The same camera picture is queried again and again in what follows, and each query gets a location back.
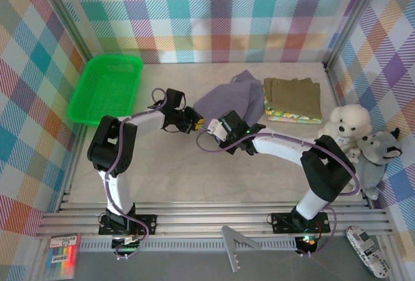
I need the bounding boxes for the pastel floral skirt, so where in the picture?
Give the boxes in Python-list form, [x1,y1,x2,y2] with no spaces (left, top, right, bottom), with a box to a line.
[268,117,322,125]

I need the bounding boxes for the grey slotted cable duct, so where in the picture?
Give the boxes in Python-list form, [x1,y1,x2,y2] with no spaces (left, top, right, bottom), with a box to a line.
[79,240,299,252]

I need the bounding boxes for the grey plush husky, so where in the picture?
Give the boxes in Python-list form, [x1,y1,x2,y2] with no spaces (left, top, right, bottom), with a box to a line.
[351,127,403,201]

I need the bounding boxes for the coloured marker pack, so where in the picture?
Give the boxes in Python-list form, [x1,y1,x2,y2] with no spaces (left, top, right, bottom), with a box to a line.
[45,232,81,278]

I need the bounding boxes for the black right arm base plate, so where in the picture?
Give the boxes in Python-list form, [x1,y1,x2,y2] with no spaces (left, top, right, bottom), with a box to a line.
[270,212,331,234]

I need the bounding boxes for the lavender skirt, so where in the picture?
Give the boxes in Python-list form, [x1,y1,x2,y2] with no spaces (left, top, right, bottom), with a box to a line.
[193,69,265,126]

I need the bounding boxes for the grey plastic triangular tool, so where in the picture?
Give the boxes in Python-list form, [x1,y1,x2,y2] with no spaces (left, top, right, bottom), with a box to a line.
[221,225,262,274]

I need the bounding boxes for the olive khaki skirt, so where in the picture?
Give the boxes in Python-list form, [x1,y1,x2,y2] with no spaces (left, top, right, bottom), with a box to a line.
[263,77,322,120]

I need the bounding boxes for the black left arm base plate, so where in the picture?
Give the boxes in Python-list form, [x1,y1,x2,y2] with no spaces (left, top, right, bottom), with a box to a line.
[99,214,158,236]

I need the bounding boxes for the aluminium frame post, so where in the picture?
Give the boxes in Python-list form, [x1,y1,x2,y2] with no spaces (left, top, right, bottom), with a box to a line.
[34,0,95,64]
[324,0,388,69]

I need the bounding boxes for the lemon print skirt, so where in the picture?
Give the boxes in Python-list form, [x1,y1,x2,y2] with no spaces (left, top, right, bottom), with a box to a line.
[261,86,324,123]

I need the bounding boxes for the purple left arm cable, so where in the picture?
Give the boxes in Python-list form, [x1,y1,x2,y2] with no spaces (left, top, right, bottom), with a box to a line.
[103,88,182,261]

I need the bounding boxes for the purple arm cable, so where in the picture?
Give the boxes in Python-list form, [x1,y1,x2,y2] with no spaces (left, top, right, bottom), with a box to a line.
[196,130,361,258]
[103,88,182,261]

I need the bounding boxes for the green plastic basket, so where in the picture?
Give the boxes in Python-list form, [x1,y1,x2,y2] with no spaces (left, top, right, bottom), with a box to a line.
[67,54,144,128]

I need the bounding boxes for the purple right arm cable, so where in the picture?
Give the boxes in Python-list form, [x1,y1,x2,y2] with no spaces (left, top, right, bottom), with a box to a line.
[196,130,361,258]

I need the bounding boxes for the aluminium base frame rails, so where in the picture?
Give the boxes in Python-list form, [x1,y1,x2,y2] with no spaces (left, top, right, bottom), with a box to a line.
[35,189,395,240]

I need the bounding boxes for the white plush dog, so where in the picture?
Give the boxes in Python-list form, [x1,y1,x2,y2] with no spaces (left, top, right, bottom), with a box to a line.
[317,104,373,158]

